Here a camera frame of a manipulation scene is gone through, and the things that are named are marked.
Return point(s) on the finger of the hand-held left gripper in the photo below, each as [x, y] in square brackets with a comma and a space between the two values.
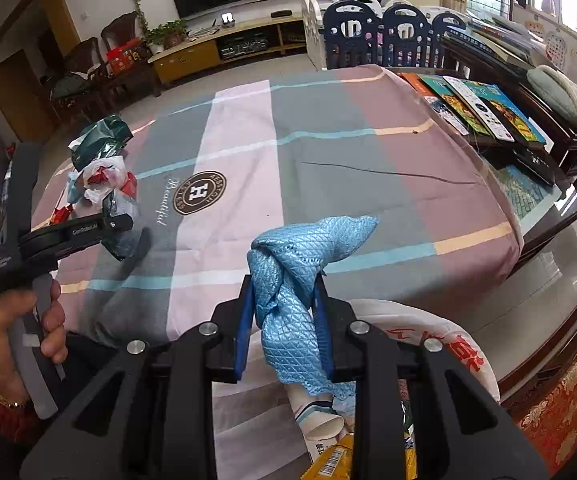
[93, 225]
[136, 247]

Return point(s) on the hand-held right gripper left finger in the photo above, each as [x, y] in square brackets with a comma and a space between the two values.
[246, 330]

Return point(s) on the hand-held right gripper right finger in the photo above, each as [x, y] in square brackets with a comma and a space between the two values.
[323, 330]

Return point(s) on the red wrapper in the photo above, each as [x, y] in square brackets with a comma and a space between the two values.
[61, 216]

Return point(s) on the clear plastic bag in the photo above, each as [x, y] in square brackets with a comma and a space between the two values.
[126, 210]

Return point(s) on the blue quilted cloth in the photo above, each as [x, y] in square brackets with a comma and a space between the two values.
[288, 310]

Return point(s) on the light blue plastic bag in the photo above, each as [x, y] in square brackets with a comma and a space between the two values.
[74, 187]

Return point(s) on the white plastic bag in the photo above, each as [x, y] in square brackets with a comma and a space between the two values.
[101, 175]

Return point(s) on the white paper cup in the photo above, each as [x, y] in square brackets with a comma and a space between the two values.
[318, 420]

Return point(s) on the white lined trash bin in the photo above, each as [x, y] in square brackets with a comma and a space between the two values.
[443, 340]

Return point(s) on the yellow snack bag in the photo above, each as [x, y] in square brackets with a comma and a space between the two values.
[333, 460]

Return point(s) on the person's left hand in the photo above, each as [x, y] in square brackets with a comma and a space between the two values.
[3, 340]

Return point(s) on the green tissue pack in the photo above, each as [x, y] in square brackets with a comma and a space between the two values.
[103, 135]

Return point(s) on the dark bag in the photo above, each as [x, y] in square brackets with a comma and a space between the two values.
[71, 86]

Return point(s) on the dark wooden chair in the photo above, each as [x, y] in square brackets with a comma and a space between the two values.
[123, 25]
[83, 55]

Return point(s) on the red gift box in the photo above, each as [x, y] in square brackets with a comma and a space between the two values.
[123, 59]

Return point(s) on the plaid tablecloth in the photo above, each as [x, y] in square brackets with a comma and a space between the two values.
[318, 160]

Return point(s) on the wooden TV cabinet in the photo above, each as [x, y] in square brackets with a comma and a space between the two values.
[183, 62]

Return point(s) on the potted green plant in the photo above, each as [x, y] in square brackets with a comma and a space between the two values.
[166, 35]

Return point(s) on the white flat box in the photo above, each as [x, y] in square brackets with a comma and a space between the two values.
[203, 33]

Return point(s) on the black AV receiver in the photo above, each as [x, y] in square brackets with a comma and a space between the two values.
[242, 46]

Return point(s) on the glass-topped wooden coffee table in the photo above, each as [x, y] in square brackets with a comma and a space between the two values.
[543, 230]

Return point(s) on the small white gadget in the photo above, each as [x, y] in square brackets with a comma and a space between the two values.
[228, 20]

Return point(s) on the landscape picture book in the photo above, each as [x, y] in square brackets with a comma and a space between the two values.
[530, 190]

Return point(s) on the orange book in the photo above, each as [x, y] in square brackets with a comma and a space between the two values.
[418, 85]

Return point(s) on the white remote control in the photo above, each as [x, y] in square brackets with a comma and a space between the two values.
[478, 107]

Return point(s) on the black remote control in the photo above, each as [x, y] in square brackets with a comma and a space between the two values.
[538, 159]

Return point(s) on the black set-top box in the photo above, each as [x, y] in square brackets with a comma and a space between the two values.
[281, 13]

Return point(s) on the white playpen fence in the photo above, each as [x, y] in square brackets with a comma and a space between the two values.
[313, 30]

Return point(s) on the colourful books on side table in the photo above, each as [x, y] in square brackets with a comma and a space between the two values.
[513, 110]

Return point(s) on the navy playpen fence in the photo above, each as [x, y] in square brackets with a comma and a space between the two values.
[353, 35]

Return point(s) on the dark wooden side table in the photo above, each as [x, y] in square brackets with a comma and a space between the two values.
[563, 150]

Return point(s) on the stack of books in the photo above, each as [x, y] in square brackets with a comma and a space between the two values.
[493, 42]

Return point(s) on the green cushion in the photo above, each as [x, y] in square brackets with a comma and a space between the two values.
[563, 97]

